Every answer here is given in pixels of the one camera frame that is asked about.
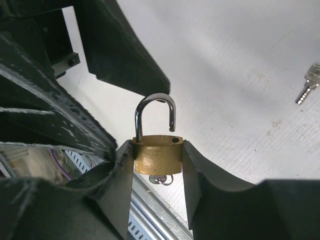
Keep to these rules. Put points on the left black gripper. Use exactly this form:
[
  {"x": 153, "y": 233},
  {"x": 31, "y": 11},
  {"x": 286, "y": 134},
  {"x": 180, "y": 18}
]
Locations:
[{"x": 35, "y": 110}]

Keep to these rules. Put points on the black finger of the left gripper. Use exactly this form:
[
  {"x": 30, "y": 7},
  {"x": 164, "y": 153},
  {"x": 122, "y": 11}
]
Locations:
[{"x": 113, "y": 52}]

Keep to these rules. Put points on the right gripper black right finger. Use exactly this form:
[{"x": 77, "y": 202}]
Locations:
[{"x": 221, "y": 206}]

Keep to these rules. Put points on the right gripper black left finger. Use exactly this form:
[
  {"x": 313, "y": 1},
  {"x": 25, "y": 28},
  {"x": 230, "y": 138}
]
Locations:
[{"x": 94, "y": 206}]

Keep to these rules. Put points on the small brass padlock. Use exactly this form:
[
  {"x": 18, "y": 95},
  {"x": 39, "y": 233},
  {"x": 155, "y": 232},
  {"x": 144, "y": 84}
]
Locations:
[{"x": 157, "y": 155}]

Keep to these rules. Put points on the cable lock keys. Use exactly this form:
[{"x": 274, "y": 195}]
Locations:
[{"x": 312, "y": 81}]

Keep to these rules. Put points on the aluminium front rail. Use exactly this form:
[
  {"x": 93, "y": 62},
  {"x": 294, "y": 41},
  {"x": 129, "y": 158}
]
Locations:
[{"x": 154, "y": 216}]

